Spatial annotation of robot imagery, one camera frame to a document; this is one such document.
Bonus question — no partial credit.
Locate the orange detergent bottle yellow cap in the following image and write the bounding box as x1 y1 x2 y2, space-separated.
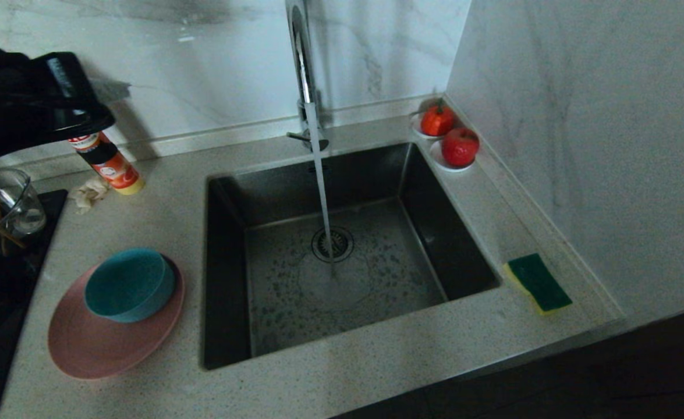
66 130 146 196

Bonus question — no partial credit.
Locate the green and yellow sponge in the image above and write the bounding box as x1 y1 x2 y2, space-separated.
504 253 573 315

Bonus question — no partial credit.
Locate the chrome faucet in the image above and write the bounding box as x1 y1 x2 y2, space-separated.
283 0 329 154

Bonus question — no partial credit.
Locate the stainless steel sink basin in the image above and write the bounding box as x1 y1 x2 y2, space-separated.
201 141 501 371

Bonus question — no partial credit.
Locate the crumpled beige tissue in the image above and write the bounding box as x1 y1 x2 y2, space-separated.
69 177 111 215

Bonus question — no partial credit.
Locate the clear glass measuring cup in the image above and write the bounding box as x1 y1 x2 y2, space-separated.
0 168 48 245

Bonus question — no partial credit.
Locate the teal bowl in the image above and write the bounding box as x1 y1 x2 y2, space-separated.
84 248 176 324

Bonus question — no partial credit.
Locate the pink plate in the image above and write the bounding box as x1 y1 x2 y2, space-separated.
47 256 185 381

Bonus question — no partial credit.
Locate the round metal drain strainer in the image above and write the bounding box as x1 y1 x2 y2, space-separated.
311 226 355 263

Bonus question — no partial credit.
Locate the orange-red tomato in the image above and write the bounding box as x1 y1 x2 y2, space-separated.
420 100 456 137

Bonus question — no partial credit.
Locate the red apple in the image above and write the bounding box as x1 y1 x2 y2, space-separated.
441 127 480 168

